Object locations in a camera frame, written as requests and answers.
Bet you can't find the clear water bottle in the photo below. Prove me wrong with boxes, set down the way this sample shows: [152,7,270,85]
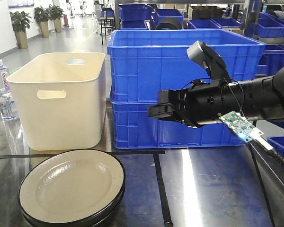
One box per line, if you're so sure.
[0,59,18,121]

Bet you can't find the blue bins on back shelf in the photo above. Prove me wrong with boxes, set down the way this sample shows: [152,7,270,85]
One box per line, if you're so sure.
[100,3,284,38]

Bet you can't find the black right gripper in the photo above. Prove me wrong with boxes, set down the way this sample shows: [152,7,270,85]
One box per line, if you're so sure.
[147,80,227,128]

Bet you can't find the potted plant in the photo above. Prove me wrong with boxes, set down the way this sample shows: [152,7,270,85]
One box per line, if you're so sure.
[34,6,50,38]
[49,5,63,33]
[9,11,31,49]

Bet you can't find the large blue crate lower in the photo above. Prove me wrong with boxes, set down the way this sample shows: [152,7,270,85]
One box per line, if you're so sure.
[110,97,240,149]

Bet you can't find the green circuit board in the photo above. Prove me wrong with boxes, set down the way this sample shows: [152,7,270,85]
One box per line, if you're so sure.
[219,111,263,144]

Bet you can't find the beige plate black rim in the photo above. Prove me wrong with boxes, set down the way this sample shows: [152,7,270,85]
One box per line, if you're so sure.
[18,185,125,227]
[18,148,126,219]

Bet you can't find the large blue crate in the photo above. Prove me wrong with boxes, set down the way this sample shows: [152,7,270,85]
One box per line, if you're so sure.
[110,97,240,149]
[107,29,265,102]

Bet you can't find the large blue crate upper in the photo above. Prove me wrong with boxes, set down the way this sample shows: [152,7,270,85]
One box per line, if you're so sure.
[107,29,265,102]

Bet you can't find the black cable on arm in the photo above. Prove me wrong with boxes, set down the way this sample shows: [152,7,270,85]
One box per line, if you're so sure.
[179,78,284,227]

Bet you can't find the potted plant near left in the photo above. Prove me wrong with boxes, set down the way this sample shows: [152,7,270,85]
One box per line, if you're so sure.
[9,11,31,49]

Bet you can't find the cream plastic basket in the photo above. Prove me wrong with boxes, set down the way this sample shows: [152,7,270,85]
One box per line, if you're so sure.
[8,52,106,150]

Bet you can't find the potted plant middle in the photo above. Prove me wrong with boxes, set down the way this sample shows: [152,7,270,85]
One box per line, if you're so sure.
[34,6,50,38]

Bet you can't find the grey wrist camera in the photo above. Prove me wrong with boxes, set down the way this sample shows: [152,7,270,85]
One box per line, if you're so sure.
[186,41,231,80]

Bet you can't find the potted plant far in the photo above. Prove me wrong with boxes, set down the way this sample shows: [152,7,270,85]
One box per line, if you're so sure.
[49,5,63,33]

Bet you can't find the black tape roll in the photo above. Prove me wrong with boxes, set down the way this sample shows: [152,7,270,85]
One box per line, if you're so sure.
[155,17,183,30]

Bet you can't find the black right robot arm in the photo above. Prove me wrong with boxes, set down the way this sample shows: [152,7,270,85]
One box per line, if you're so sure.
[147,67,284,128]

